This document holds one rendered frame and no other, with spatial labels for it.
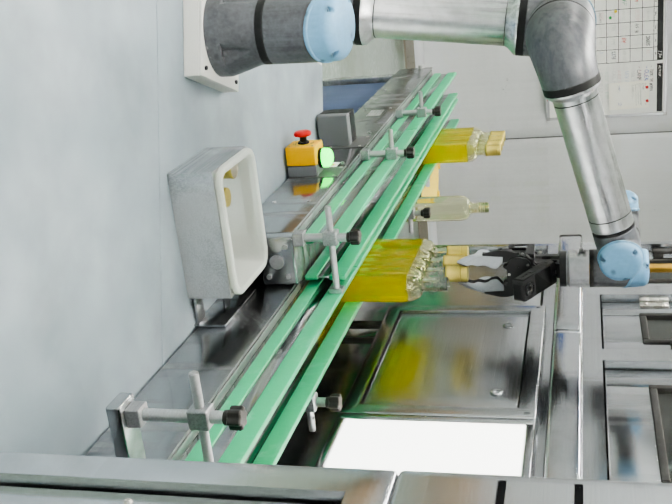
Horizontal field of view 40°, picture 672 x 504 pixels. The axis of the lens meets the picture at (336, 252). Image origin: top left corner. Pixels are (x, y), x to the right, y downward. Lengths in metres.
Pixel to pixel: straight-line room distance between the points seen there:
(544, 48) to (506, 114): 6.14
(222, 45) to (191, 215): 0.30
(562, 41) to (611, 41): 6.02
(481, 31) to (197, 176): 0.56
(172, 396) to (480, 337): 0.73
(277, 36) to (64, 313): 0.62
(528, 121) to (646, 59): 1.00
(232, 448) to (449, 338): 0.74
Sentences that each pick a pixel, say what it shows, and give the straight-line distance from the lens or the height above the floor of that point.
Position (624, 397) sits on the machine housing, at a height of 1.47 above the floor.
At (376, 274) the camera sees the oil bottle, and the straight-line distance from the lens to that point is 1.84.
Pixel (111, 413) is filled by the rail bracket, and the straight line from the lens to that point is 1.18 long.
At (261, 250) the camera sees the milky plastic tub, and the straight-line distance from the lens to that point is 1.71.
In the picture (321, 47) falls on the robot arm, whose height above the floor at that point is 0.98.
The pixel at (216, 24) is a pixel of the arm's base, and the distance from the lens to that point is 1.63.
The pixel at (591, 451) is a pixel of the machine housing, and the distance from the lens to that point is 1.59.
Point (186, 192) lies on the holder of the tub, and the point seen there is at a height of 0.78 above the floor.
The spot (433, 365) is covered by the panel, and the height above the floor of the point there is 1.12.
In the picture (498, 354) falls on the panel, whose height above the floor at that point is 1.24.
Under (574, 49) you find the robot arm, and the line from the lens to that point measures 1.58.
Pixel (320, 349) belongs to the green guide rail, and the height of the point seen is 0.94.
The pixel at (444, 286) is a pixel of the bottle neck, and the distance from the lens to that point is 1.83.
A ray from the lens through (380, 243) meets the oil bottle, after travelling 2.02.
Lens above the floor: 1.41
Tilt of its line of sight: 15 degrees down
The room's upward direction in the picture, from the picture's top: 89 degrees clockwise
